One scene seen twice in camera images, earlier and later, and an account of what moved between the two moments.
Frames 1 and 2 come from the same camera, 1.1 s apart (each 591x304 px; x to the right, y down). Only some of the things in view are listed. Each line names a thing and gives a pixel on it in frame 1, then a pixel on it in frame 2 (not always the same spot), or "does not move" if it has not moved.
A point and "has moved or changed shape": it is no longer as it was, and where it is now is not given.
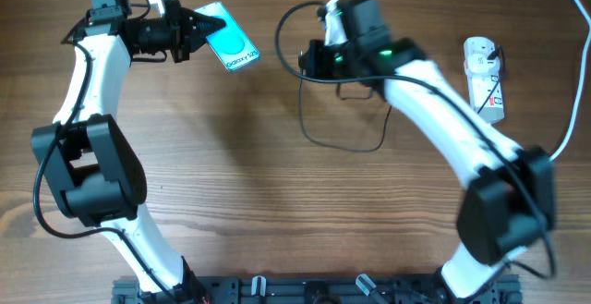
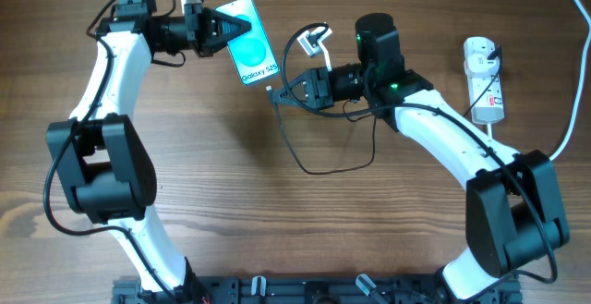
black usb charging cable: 386,115 → 493,61
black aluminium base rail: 320,289 does not move
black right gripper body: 329,61 → 327,87
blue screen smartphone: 230,42 has moved or changed shape
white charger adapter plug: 480,63 does not move
